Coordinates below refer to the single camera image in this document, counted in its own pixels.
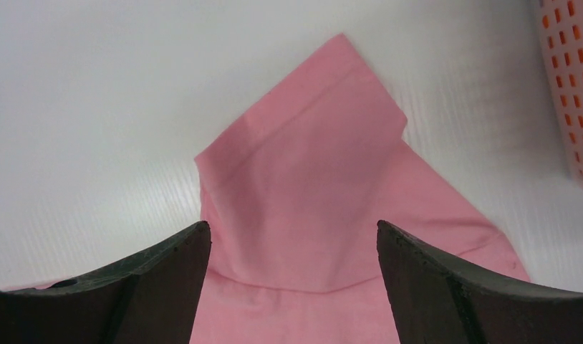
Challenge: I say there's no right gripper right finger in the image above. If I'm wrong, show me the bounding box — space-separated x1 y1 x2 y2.
377 220 583 343

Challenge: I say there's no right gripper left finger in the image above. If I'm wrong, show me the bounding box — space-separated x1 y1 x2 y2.
0 221 211 344

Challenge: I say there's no pink t-shirt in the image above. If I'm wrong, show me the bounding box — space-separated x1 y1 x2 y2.
188 34 529 343

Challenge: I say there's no white plastic basket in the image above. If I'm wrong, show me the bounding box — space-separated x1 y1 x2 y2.
531 0 583 198

